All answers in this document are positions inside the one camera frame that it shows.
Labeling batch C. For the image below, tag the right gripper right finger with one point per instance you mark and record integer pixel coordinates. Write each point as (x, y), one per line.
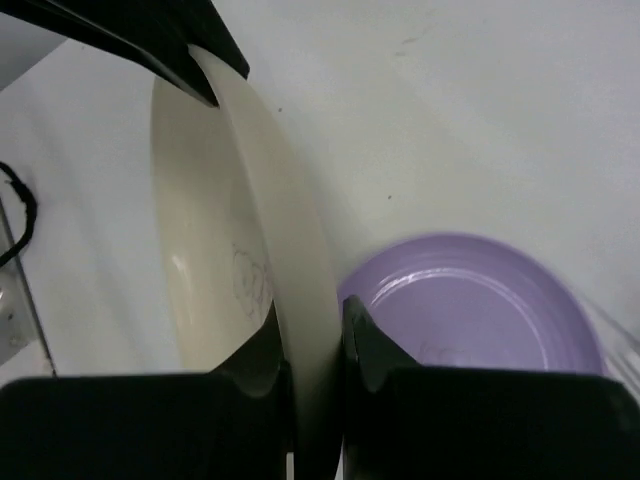
(404, 420)

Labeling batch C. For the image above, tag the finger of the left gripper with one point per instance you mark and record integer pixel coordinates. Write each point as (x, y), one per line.
(138, 31)
(198, 23)

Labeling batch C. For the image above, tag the cream plate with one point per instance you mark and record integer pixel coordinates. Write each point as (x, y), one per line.
(241, 238)

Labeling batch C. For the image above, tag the purple plate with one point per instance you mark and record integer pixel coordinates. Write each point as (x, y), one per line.
(460, 300)

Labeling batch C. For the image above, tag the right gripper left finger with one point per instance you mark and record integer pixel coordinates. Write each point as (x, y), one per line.
(228, 423)

